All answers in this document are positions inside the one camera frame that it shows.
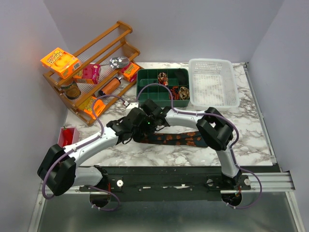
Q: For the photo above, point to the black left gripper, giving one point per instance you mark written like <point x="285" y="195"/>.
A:
<point x="138" y="133"/>

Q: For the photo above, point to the dark orange-patterned necktie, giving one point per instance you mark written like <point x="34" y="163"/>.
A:
<point x="187" y="138"/>

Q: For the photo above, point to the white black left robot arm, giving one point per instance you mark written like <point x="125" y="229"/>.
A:
<point x="61" y="167"/>

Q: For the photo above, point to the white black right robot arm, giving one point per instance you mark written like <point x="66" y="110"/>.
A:
<point x="212" y="126"/>

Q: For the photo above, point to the rolled orange black tie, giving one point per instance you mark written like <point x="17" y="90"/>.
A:
<point x="175" y="93"/>

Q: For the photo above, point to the rolled beige patterned tie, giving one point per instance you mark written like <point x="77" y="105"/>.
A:
<point x="184" y="93"/>

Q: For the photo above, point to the rolled tie top compartment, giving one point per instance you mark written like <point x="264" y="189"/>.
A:
<point x="163" y="78"/>

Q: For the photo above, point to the green compartment organizer tray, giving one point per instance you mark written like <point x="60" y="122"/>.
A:
<point x="164" y="87"/>

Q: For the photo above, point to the orange black bottle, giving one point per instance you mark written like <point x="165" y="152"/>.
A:
<point x="110" y="87"/>

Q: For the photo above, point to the black cloth in tray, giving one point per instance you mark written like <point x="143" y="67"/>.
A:
<point x="181" y="77"/>

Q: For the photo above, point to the small orange pink box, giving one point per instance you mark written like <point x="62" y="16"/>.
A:
<point x="129" y="72"/>

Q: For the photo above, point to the lower orange sponge box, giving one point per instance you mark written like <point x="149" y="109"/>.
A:
<point x="92" y="103"/>

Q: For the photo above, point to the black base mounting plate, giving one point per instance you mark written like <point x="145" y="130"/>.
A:
<point x="170" y="183"/>

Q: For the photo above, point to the white plastic basket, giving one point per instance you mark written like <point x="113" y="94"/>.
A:
<point x="212" y="83"/>

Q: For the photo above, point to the pink plastic bin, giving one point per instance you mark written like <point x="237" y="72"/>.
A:
<point x="75" y="133"/>

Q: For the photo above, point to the silver metal spoon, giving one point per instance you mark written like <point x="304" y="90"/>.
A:
<point x="117" y="62"/>

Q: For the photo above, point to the wooden three-tier rack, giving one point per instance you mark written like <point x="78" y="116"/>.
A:
<point x="111" y="43"/>

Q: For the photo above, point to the pink sponge box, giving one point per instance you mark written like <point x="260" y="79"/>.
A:
<point x="89" y="75"/>

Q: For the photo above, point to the red toy pepper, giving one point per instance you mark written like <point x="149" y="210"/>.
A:
<point x="67" y="137"/>

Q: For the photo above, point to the food can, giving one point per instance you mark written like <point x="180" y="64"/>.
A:
<point x="71" y="90"/>

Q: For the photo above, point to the large orange sponge box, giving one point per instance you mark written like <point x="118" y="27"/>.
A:
<point x="61" y="62"/>

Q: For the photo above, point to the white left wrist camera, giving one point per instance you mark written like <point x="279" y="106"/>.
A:
<point x="132" y="105"/>

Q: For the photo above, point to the aluminium frame rail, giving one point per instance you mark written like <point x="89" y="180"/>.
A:
<point x="271" y="182"/>

